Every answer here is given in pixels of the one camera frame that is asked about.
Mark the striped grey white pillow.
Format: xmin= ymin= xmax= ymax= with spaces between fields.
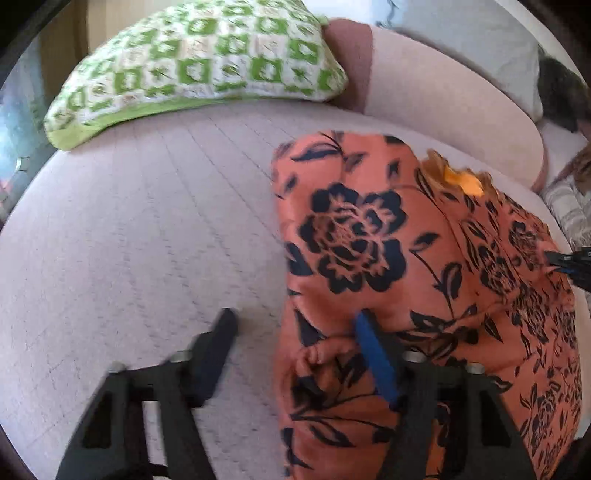
xmin=542 ymin=176 xmax=591 ymax=250

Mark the dark furry cushion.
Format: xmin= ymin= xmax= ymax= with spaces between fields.
xmin=538 ymin=50 xmax=590 ymax=133

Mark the pink bolster cushion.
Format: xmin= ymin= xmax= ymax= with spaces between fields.
xmin=322 ymin=19 xmax=548 ymax=192

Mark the green white patterned pillow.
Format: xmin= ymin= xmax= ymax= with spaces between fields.
xmin=44 ymin=1 xmax=348 ymax=151

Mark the orange black floral garment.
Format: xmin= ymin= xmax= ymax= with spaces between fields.
xmin=273 ymin=132 xmax=582 ymax=479

